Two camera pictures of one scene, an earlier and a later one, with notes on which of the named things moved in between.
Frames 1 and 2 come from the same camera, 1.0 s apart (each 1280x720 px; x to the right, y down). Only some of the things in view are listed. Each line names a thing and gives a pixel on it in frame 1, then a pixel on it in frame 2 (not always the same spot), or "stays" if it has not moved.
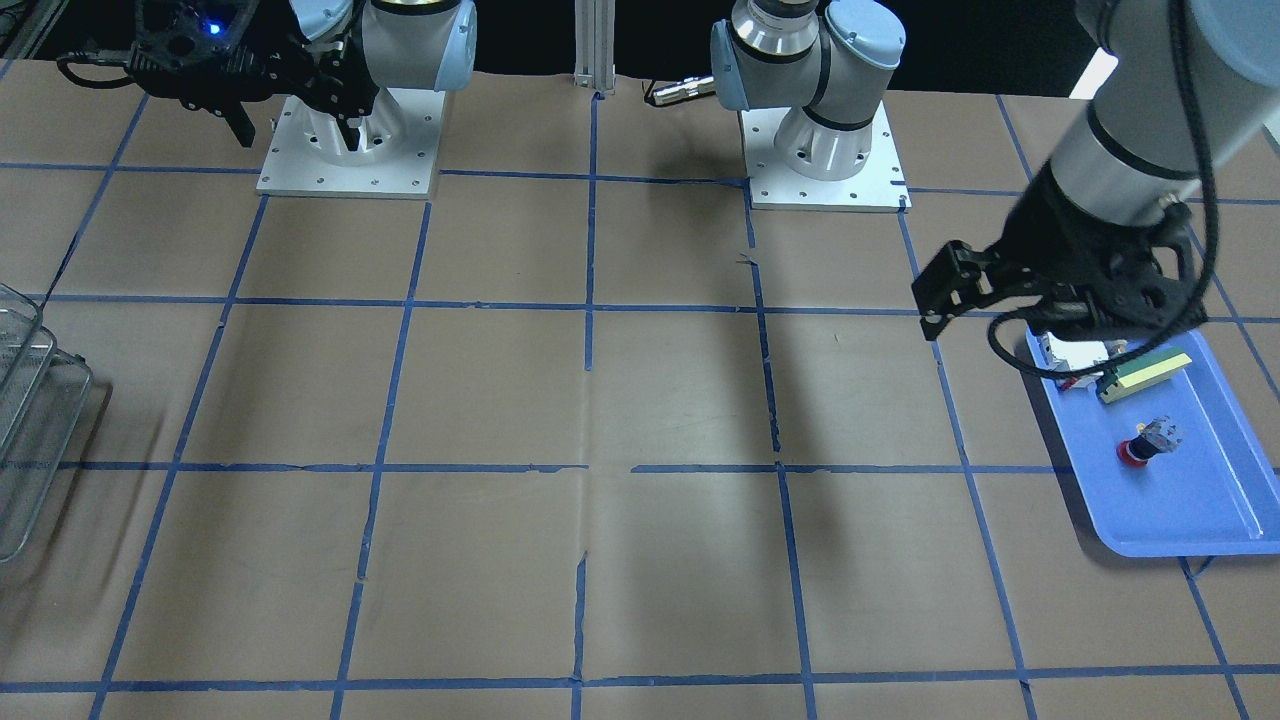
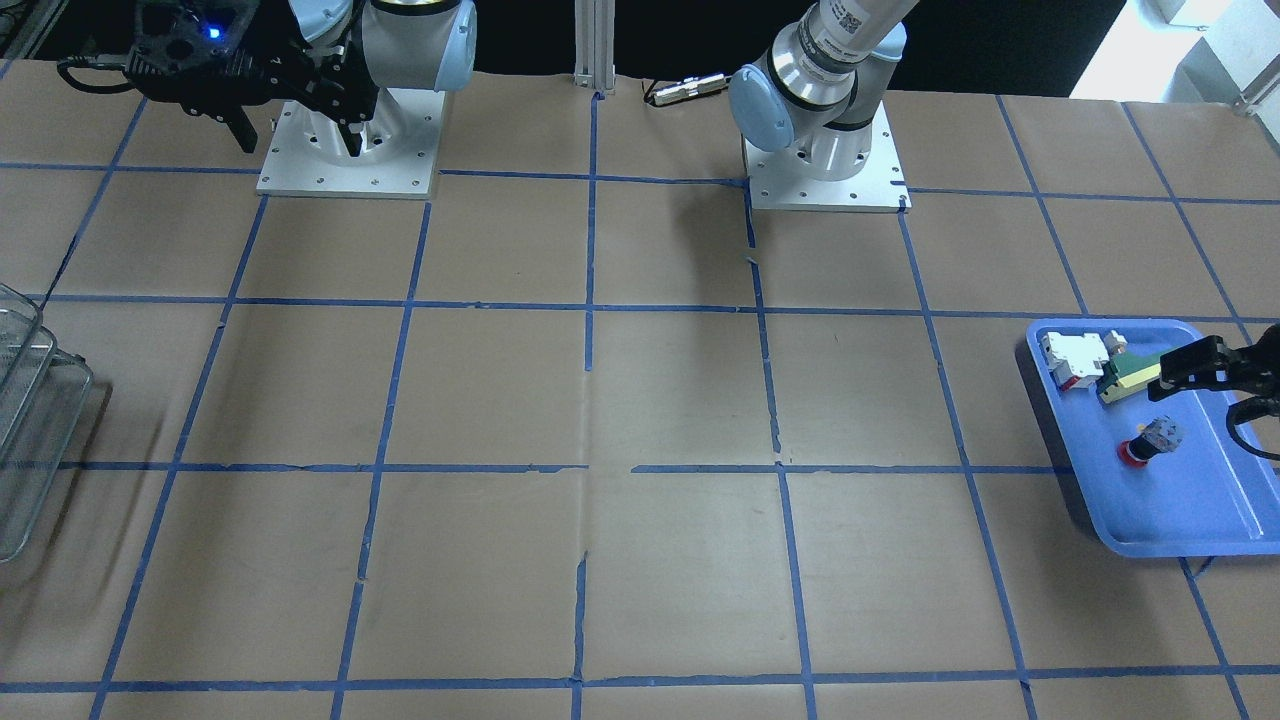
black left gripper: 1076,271 → 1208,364
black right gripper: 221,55 stays
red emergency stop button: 1156,437 stays
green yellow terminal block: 1125,377 stays
